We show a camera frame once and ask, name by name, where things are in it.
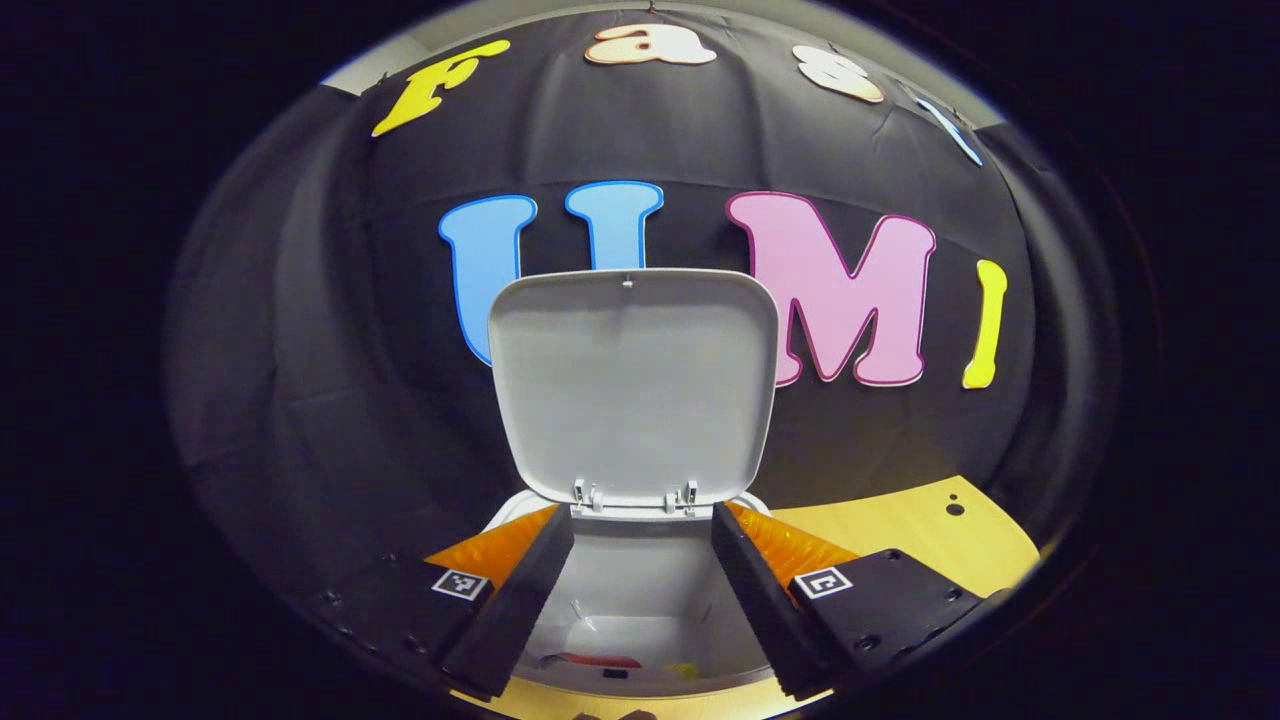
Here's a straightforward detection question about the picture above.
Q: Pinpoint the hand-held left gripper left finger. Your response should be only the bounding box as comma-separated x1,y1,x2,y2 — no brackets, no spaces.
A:
315,503,577,703

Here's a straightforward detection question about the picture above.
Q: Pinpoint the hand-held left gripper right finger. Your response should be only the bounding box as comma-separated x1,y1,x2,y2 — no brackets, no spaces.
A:
710,501,991,701

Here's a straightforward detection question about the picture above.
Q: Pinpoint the white desktop garbage bin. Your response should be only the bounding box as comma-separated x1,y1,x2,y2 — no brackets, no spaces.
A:
478,267,791,701

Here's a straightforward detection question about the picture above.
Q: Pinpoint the wooden desktop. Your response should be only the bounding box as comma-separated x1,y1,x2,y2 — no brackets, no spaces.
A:
450,475,1043,720

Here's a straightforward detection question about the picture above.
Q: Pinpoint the black backdrop cloth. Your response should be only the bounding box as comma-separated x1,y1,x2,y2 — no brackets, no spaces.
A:
165,5,1121,621

